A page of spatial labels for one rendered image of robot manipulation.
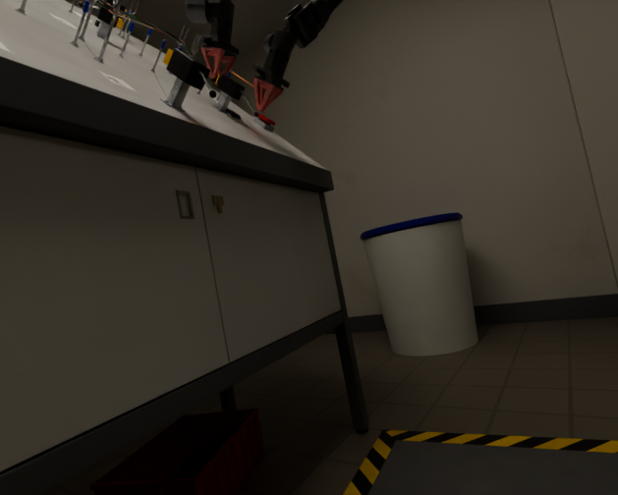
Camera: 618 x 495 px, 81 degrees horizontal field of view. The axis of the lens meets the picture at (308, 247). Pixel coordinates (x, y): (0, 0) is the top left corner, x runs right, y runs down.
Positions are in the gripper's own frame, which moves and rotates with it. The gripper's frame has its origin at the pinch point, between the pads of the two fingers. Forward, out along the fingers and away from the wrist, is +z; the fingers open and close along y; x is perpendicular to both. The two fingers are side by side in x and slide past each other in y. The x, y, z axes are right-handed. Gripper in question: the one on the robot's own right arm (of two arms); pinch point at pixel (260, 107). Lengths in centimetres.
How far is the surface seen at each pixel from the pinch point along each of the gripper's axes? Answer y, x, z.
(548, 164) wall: -159, 87, -36
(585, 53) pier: -147, 74, -90
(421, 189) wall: -173, 28, 4
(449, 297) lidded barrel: -105, 73, 47
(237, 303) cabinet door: 28, 29, 38
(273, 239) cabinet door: 9.5, 22.8, 28.2
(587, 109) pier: -146, 88, -65
